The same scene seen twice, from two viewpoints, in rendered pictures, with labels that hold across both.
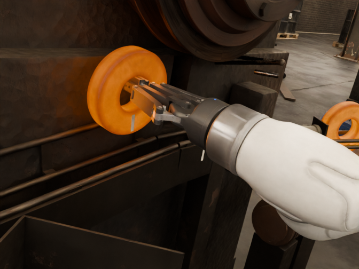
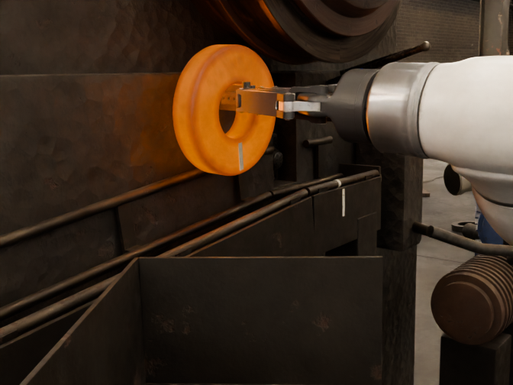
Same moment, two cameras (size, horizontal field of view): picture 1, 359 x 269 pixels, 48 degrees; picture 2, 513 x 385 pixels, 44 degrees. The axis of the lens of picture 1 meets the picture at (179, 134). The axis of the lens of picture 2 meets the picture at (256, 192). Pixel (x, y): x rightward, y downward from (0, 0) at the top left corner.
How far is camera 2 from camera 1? 0.20 m
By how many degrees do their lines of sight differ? 11
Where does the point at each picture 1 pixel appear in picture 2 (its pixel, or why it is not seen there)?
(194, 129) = (344, 110)
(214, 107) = (365, 73)
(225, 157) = (400, 127)
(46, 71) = (110, 95)
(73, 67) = (144, 89)
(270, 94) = not seen: hidden behind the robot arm
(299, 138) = (500, 62)
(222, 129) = (386, 90)
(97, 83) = (186, 95)
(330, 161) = not seen: outside the picture
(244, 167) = (433, 127)
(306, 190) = not seen: outside the picture
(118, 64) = (211, 64)
